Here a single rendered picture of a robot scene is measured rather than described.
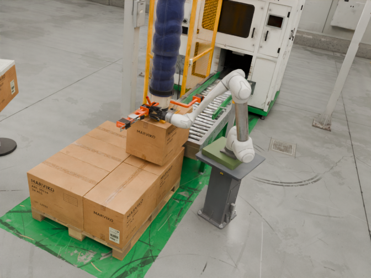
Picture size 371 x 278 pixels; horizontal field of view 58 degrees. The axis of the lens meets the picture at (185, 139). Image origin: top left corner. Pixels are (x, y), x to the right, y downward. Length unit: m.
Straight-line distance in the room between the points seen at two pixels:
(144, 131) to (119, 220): 0.82
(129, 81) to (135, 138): 1.56
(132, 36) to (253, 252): 2.86
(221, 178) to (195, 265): 0.81
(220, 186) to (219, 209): 0.27
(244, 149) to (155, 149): 0.81
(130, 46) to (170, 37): 1.63
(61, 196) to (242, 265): 1.72
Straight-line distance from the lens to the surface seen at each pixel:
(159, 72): 2.95
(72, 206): 3.08
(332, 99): 6.09
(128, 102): 4.71
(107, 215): 2.87
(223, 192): 3.31
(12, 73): 4.36
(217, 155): 3.10
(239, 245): 3.44
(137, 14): 4.26
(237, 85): 2.55
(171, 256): 3.21
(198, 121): 4.25
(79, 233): 3.26
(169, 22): 2.83
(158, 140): 3.02
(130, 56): 4.47
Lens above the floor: 2.46
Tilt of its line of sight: 31 degrees down
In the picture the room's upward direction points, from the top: 9 degrees clockwise
